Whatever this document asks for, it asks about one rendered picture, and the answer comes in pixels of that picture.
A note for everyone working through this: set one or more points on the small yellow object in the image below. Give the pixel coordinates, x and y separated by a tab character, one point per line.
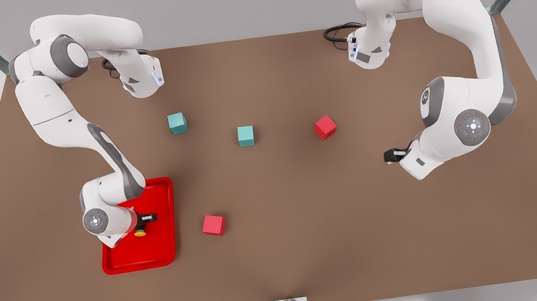
140	232

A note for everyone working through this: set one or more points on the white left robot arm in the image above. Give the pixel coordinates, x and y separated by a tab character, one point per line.
468	99

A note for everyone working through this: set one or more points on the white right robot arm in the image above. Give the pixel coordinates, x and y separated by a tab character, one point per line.
60	112

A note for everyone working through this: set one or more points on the red plastic tray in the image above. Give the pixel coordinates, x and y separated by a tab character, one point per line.
156	242

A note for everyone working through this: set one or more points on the red cube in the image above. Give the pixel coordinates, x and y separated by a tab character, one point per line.
213	225
325	128

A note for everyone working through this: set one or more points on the teal cube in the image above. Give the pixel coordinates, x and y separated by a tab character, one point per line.
177	123
245	136

